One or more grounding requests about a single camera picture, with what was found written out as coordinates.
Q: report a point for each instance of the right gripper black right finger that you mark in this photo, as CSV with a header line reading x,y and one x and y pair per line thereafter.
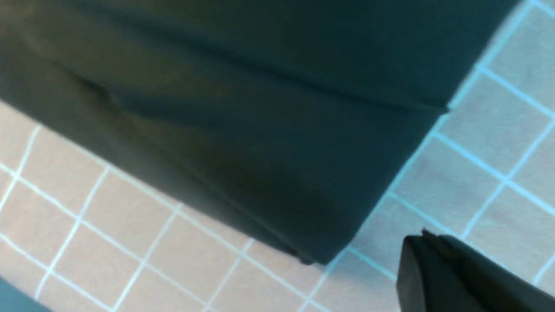
x,y
494,287

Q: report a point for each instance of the pink grid tablecloth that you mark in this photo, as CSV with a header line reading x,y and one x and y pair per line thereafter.
x,y
80,233

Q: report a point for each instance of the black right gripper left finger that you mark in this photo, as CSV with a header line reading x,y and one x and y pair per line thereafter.
x,y
426,278

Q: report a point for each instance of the dark gray long-sleeve shirt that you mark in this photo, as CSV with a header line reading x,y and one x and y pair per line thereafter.
x,y
285,119

